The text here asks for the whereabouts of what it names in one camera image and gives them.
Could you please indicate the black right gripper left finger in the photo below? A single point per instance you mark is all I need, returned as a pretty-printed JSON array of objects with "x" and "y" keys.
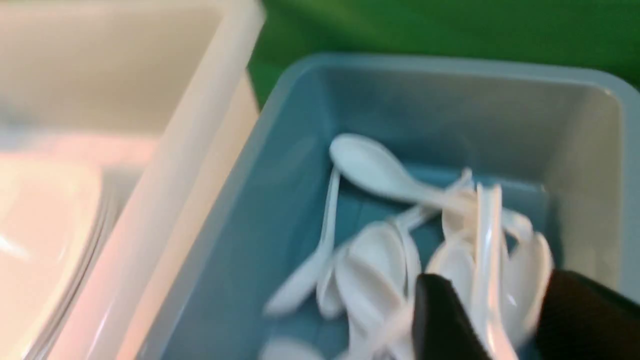
[{"x": 441, "y": 329}]

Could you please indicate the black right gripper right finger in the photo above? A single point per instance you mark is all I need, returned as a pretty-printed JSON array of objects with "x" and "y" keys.
[{"x": 582, "y": 319}]

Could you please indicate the white spoon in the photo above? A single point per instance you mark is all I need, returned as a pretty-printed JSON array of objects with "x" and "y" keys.
[{"x": 486, "y": 292}]

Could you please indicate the pile of white spoons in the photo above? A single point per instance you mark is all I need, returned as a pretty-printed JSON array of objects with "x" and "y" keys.
[{"x": 372, "y": 277}]

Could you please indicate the teal plastic spoon bin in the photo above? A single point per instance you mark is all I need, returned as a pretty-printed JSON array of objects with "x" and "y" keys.
[{"x": 563, "y": 143}]

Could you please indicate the green backdrop cloth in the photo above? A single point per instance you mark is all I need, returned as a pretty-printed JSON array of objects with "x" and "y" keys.
[{"x": 595, "y": 34}]

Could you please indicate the large white plastic bin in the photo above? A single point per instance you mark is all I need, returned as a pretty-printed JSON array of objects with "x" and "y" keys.
[{"x": 157, "y": 94}]

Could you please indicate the stack of white square plates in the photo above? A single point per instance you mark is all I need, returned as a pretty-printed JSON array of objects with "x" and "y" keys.
[{"x": 55, "y": 213}]

